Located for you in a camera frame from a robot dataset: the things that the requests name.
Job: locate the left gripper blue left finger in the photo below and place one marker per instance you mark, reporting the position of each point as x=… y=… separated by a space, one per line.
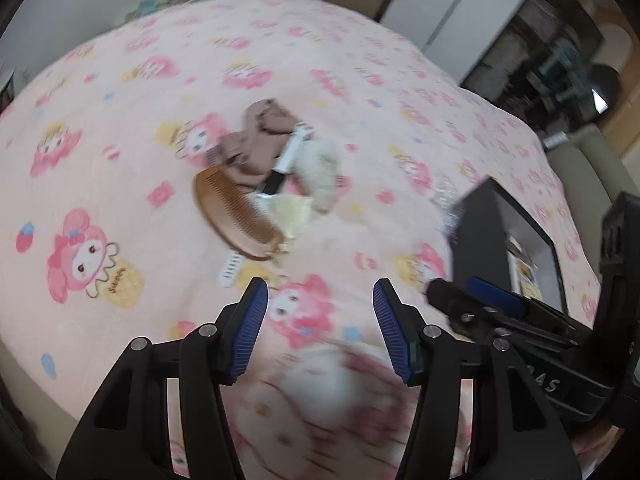
x=238 y=327

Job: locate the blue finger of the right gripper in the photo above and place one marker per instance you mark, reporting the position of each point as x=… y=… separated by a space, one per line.
x=466 y=315
x=531 y=312

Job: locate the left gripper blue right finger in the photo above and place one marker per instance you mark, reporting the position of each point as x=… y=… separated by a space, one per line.
x=400 y=331

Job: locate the black cardboard storage box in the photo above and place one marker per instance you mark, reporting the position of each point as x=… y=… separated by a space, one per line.
x=497 y=241

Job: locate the brown wooden comb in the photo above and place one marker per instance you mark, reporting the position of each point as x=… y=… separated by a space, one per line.
x=234 y=216

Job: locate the white fluffy plush pouch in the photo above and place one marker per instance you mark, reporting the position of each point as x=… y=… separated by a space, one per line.
x=316 y=169

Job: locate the clear bubble wrap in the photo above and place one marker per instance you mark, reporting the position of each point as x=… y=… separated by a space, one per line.
x=447 y=199

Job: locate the grey padded headboard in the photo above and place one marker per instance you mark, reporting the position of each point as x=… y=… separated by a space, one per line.
x=592 y=176

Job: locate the pink cartoon print blanket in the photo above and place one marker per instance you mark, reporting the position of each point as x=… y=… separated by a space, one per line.
x=151 y=173

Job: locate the white wardrobe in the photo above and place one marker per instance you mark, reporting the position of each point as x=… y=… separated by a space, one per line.
x=453 y=34

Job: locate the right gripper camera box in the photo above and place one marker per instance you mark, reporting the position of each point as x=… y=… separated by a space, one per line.
x=617 y=312

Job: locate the white strap smartwatch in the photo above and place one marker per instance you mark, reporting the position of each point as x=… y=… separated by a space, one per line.
x=263 y=198

